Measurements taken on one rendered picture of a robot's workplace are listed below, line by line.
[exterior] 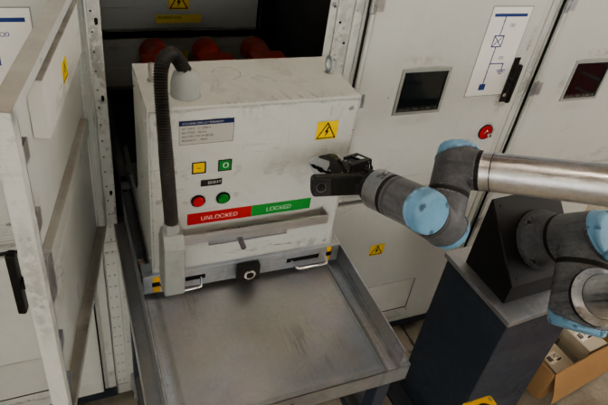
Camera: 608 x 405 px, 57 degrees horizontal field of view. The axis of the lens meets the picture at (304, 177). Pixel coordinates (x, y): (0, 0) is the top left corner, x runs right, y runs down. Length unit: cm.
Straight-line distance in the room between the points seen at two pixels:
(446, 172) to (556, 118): 109
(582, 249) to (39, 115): 135
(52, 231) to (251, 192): 47
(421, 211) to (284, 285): 58
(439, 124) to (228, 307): 93
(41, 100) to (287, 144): 57
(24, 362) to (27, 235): 121
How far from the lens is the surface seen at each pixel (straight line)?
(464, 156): 125
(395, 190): 114
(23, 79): 89
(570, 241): 171
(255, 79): 133
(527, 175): 122
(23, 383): 220
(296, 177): 138
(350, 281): 158
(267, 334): 144
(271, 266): 155
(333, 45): 159
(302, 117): 128
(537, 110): 219
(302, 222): 143
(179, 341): 142
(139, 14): 208
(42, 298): 103
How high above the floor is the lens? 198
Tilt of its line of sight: 35 degrees down
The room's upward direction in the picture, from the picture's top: 9 degrees clockwise
